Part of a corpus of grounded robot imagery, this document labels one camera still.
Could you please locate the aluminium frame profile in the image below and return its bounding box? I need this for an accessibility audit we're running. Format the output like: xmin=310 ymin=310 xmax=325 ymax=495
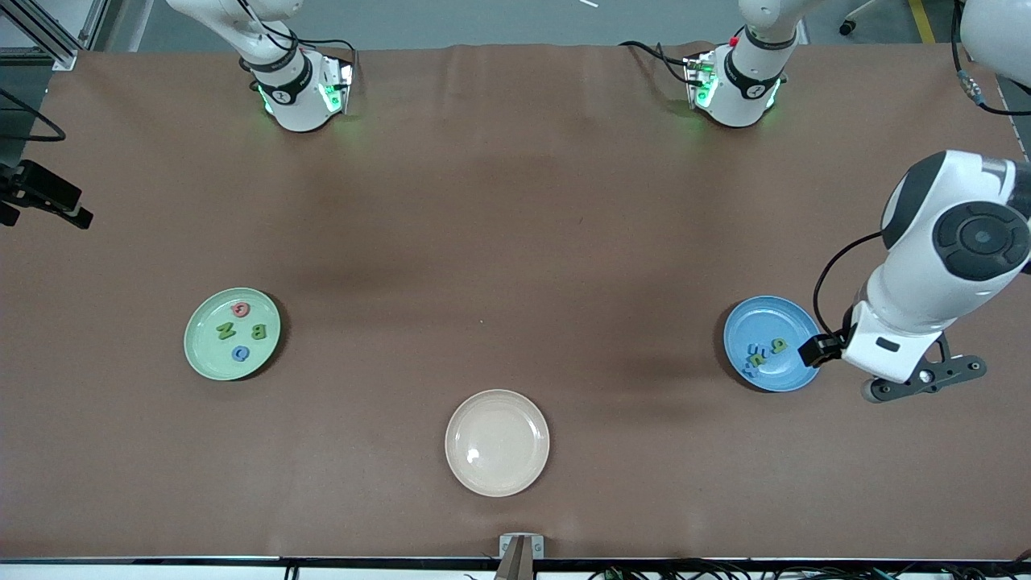
xmin=0 ymin=0 xmax=110 ymax=72

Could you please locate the black base cable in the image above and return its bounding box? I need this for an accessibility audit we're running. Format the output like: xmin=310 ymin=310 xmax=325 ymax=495
xmin=619 ymin=39 xmax=702 ymax=85

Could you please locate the green plate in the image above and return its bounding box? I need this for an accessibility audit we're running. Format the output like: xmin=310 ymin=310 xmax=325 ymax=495
xmin=184 ymin=288 xmax=282 ymax=382

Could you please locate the metal camera post bracket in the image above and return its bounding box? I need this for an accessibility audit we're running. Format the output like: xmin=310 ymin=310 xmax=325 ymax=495
xmin=494 ymin=532 xmax=546 ymax=580

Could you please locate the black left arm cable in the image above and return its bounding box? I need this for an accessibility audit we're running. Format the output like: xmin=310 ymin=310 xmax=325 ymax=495
xmin=812 ymin=0 xmax=1031 ymax=341

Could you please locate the brown table mat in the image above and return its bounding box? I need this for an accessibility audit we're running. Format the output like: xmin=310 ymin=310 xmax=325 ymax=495
xmin=0 ymin=42 xmax=1031 ymax=562

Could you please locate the office chair base leg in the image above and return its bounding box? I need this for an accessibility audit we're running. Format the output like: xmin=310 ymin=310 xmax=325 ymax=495
xmin=838 ymin=0 xmax=883 ymax=37

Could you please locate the beige plate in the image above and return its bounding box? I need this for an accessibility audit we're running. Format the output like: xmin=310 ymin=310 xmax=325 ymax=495
xmin=445 ymin=389 xmax=551 ymax=498

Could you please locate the blue plate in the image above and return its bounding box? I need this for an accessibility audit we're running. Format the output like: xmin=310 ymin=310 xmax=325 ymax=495
xmin=723 ymin=295 xmax=823 ymax=393

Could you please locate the silver base connector panel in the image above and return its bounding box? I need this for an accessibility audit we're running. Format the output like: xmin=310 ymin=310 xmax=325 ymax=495
xmin=683 ymin=50 xmax=719 ymax=110
xmin=318 ymin=52 xmax=356 ymax=115

